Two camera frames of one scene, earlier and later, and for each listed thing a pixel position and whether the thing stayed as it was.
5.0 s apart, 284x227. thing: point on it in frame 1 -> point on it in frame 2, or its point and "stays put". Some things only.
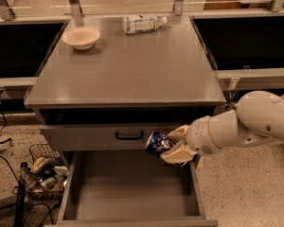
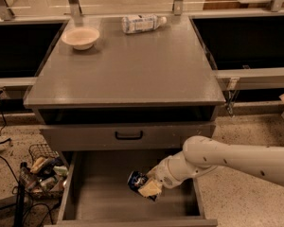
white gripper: (200, 136) -> (165, 173)
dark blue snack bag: (157, 143) -> (134, 181)
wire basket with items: (46, 175) stays put
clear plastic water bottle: (143, 23) stays put
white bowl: (80, 38) stays put
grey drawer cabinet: (98, 93) stays put
